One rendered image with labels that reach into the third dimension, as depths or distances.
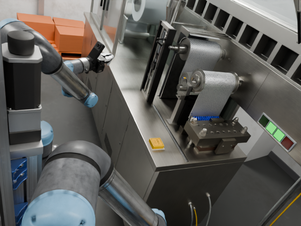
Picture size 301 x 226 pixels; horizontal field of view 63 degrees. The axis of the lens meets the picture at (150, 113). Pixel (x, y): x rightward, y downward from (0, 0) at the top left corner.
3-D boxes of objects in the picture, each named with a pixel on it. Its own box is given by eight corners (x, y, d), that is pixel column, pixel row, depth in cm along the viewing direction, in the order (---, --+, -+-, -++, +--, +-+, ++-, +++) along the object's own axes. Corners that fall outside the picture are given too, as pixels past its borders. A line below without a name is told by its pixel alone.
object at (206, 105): (188, 117, 153) (199, 93, 143) (217, 117, 163) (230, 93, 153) (188, 118, 153) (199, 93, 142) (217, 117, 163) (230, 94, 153)
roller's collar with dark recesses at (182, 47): (173, 50, 159) (176, 41, 155) (181, 51, 162) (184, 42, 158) (177, 55, 155) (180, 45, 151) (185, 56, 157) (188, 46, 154)
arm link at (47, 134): (35, 162, 108) (35, 140, 101) (17, 145, 113) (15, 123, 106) (58, 150, 117) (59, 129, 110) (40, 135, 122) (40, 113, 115)
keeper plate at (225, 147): (214, 151, 151) (221, 138, 144) (226, 150, 155) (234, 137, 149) (216, 154, 149) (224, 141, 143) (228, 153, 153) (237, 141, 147)
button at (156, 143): (148, 141, 143) (149, 137, 142) (158, 140, 146) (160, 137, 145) (152, 149, 138) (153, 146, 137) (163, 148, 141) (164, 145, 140)
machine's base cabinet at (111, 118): (78, 74, 358) (85, 15, 310) (120, 76, 386) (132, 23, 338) (124, 248, 180) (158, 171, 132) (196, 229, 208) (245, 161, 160)
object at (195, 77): (192, 72, 144) (199, 77, 139) (195, 72, 145) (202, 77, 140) (189, 83, 148) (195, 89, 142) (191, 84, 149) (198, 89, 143)
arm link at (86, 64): (75, 55, 126) (86, 64, 124) (82, 54, 129) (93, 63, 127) (73, 67, 130) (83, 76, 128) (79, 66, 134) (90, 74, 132)
